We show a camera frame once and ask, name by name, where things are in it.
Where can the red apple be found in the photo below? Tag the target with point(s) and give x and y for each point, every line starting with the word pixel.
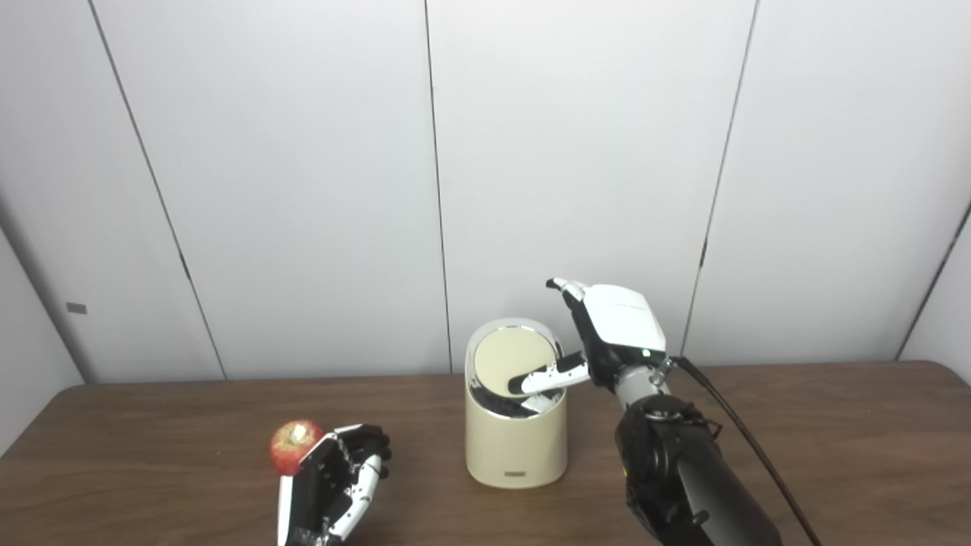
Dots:
pixel 292 445

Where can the cream round bin lid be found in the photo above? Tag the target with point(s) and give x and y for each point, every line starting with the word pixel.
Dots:
pixel 501 356

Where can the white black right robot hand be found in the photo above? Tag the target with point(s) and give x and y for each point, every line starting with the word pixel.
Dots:
pixel 622 322

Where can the cream-colored bin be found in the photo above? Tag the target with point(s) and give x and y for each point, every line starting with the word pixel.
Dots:
pixel 516 447

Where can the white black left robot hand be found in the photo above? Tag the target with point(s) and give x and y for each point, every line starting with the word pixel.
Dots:
pixel 315 493

